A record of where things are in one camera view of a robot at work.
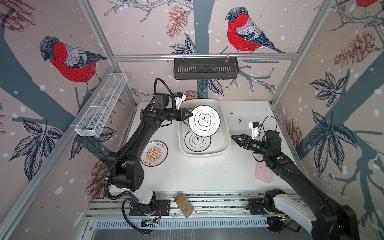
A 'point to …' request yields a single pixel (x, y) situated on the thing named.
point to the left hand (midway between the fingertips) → (191, 113)
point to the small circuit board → (149, 223)
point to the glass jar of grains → (186, 207)
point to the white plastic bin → (220, 141)
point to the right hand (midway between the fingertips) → (233, 139)
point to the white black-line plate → (196, 143)
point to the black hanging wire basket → (185, 68)
